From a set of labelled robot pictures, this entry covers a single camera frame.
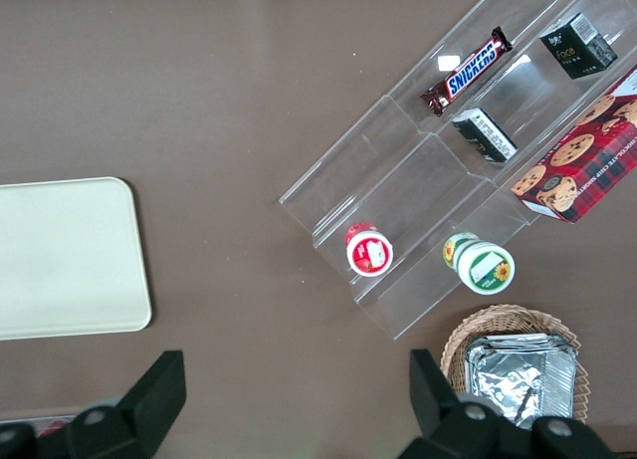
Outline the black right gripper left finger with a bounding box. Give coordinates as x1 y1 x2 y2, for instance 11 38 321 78
37 349 187 459

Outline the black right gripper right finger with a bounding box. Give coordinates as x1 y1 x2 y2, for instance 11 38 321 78
397 348 618 459

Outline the light wicker basket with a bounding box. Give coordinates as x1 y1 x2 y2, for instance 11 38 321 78
440 304 590 425

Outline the cream rectangular plastic tray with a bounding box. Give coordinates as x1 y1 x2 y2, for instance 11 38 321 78
0 176 153 342

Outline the aluminium foil container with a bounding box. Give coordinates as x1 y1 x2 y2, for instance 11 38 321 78
463 333 581 430

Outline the green sunflower-label cup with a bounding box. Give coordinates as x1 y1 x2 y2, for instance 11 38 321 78
442 231 516 297

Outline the red-label yogurt cup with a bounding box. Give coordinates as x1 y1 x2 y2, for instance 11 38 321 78
344 221 395 278

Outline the small black carton box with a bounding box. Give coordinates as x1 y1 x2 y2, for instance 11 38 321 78
451 107 519 164

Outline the clear acrylic stepped display stand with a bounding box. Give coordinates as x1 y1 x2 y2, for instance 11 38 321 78
278 0 637 342

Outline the red plaid cookie box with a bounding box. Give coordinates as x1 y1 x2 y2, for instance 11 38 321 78
511 65 637 225

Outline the Snickers chocolate bar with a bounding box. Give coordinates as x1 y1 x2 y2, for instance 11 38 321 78
420 26 514 118

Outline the black Face carton box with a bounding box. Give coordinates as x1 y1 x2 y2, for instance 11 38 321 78
539 12 619 81

